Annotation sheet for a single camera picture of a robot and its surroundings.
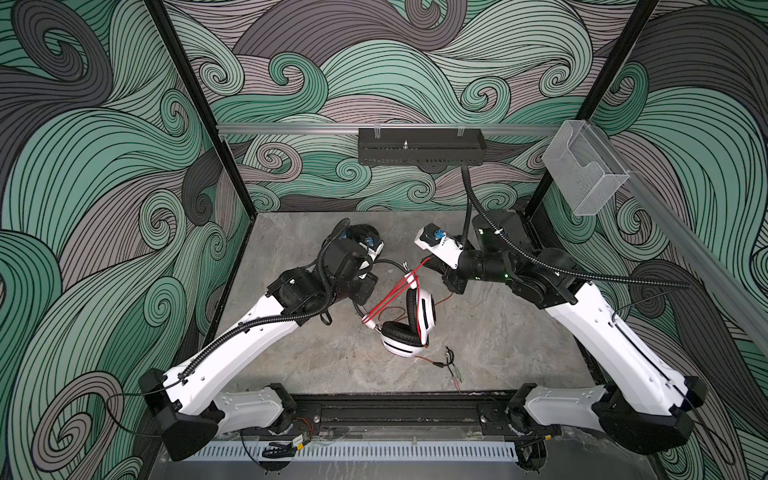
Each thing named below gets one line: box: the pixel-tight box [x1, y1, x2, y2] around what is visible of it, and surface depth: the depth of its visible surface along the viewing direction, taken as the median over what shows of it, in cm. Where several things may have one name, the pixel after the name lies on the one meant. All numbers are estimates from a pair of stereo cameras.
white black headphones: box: [352, 258, 437, 358], surface depth 60 cm
